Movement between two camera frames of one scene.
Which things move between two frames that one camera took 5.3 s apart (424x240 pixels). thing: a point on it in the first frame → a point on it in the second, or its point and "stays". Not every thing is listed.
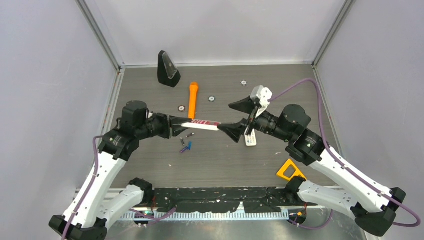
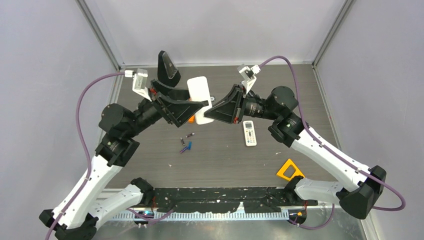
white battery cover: (263, 94) → (249, 74)
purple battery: (183, 149) stays
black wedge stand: (167, 73) stays
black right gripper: (234, 131) → (233, 105)
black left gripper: (174, 123) → (178, 112)
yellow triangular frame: (298, 173) stays
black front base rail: (254, 200) stays
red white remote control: (201, 125) → (198, 90)
